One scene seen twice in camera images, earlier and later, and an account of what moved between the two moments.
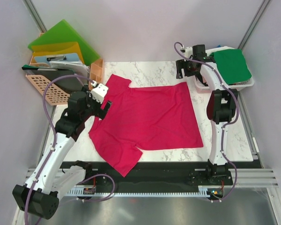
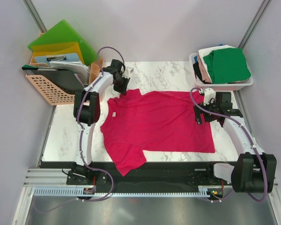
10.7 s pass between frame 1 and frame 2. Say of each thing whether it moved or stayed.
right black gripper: moved
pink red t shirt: moved
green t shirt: stayed
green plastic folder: stayed
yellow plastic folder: stayed
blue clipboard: stayed
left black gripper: moved
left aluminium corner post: stayed
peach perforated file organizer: stayed
